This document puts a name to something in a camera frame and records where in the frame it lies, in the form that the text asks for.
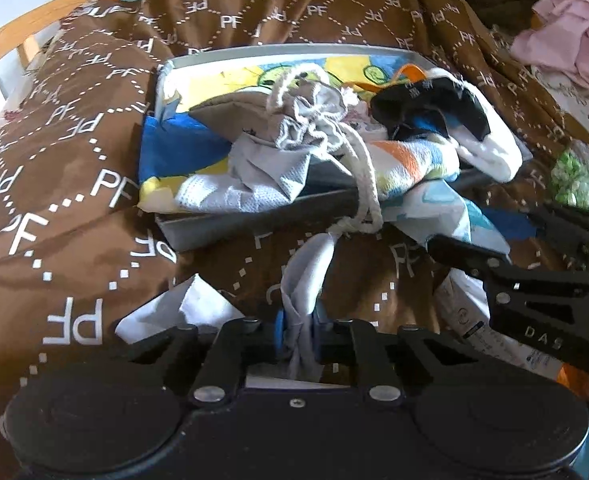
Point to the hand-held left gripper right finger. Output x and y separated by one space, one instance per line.
334 342

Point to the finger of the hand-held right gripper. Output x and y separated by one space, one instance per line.
574 225
469 257

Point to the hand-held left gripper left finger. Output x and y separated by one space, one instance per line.
279 332

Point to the light grey cloth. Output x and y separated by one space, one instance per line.
304 285

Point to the white knit cloth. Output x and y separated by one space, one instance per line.
494 157

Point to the striped towel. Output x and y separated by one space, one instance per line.
404 165

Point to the grey tray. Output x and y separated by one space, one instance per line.
214 225

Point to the grey mesh cloth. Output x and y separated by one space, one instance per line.
244 180

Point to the black printed cloth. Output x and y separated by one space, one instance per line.
424 105

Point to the bag of green beads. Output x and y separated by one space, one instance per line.
579 180

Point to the white labelled plastic packet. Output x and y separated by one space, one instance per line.
474 320

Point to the white crumpled bag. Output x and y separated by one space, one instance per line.
184 305

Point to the pink cloth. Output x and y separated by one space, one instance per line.
574 25

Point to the cartoon painted sheet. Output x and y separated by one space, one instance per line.
184 150

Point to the brown patterned quilt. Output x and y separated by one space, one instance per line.
74 110

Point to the wooden bed frame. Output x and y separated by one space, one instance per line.
4 45

